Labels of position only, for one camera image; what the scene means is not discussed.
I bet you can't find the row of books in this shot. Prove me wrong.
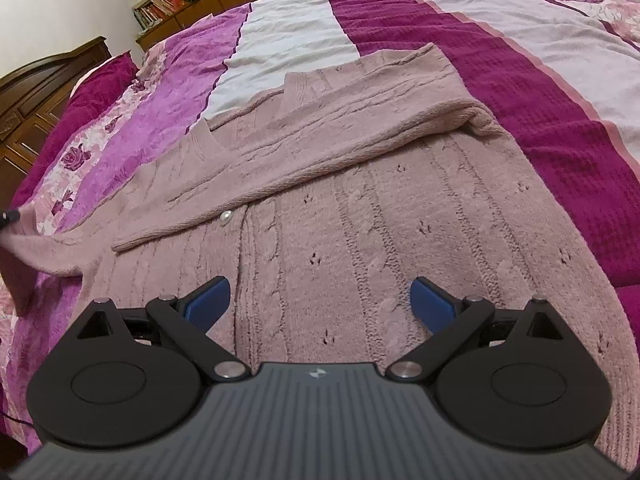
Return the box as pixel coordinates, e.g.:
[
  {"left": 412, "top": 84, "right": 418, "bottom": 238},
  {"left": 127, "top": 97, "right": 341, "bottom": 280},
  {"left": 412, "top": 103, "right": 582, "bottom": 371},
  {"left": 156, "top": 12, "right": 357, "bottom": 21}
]
[{"left": 132, "top": 0, "right": 177, "bottom": 31}]

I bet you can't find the long wooden drawer cabinet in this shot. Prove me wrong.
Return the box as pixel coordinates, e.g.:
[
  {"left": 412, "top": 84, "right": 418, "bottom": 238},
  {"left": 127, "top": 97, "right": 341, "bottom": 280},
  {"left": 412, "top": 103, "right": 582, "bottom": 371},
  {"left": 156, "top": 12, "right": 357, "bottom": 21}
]
[{"left": 136, "top": 0, "right": 559, "bottom": 53}]

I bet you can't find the pink cable-knit cardigan sweater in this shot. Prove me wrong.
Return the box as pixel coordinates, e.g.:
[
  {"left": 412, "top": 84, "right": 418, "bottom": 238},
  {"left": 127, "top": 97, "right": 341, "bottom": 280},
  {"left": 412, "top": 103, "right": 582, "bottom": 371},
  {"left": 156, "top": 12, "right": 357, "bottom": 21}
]
[{"left": 0, "top": 42, "right": 636, "bottom": 473}]

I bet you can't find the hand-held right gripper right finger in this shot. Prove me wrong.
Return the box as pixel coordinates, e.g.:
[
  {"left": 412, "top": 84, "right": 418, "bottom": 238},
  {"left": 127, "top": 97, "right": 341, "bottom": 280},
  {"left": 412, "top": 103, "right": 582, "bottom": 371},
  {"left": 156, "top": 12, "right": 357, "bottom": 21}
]
[{"left": 385, "top": 277, "right": 572, "bottom": 382}]

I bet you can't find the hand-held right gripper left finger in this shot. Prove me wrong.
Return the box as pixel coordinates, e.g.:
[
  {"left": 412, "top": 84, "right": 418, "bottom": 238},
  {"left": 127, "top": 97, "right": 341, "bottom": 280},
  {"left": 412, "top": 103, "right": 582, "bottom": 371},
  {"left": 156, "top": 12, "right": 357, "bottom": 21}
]
[{"left": 60, "top": 275, "right": 251, "bottom": 386}]

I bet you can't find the purple floral patchwork blanket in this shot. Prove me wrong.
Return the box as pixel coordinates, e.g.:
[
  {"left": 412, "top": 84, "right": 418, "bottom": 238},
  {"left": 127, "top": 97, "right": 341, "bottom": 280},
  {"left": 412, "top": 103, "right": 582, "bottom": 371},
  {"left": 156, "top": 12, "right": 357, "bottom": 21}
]
[{"left": 0, "top": 0, "right": 640, "bottom": 461}]

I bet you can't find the carved wooden headboard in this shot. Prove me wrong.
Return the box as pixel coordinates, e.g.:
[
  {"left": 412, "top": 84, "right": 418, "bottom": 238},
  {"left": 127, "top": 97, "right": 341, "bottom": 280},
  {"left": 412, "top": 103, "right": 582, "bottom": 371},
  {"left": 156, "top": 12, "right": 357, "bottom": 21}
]
[{"left": 0, "top": 35, "right": 112, "bottom": 206}]

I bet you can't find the thin black cable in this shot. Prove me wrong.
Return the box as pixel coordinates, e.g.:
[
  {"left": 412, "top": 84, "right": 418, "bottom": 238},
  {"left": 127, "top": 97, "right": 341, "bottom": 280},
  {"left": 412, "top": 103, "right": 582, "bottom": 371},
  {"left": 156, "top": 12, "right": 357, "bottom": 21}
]
[{"left": 0, "top": 411, "right": 40, "bottom": 430}]

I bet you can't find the magenta velvet pillow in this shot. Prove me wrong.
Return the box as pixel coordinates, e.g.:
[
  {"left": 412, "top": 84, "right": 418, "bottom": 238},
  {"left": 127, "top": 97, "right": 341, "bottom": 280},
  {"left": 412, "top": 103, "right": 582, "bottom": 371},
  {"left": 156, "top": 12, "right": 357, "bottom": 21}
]
[{"left": 12, "top": 52, "right": 142, "bottom": 203}]

